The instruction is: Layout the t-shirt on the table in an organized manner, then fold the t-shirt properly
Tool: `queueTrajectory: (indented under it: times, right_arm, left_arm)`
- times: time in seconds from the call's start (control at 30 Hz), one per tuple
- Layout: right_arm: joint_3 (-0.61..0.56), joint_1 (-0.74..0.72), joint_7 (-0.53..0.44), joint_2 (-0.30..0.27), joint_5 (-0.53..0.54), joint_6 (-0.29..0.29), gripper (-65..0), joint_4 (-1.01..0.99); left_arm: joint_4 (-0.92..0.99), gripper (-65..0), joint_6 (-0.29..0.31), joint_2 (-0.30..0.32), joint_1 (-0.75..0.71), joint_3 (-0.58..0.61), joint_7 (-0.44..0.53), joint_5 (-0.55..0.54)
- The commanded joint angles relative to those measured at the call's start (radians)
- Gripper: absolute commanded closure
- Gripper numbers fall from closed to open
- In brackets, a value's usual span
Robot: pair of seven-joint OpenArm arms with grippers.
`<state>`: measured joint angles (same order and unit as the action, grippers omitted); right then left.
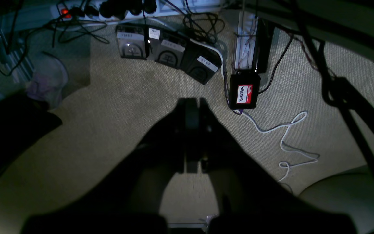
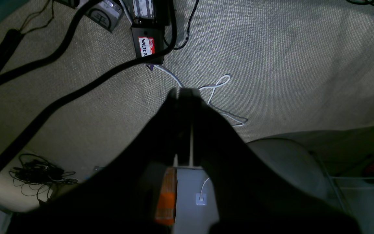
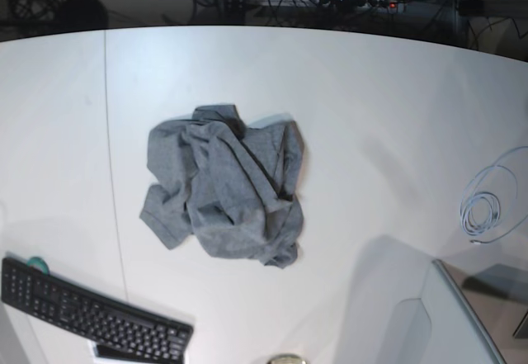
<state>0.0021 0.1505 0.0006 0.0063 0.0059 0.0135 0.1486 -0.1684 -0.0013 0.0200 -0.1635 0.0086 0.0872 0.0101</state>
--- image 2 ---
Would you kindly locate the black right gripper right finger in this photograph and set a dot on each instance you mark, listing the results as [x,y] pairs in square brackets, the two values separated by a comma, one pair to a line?
[251,198]

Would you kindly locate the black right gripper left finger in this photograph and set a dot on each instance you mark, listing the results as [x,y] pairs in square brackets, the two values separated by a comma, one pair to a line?
[120,199]

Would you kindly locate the grey chair seat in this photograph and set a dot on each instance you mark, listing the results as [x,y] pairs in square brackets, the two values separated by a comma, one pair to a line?
[298,166]

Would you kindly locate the black box with name sticker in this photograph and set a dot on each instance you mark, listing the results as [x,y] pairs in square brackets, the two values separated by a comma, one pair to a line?
[147,37]

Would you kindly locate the grey power adapter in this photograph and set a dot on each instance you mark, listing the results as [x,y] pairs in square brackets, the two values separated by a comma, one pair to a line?
[106,13]

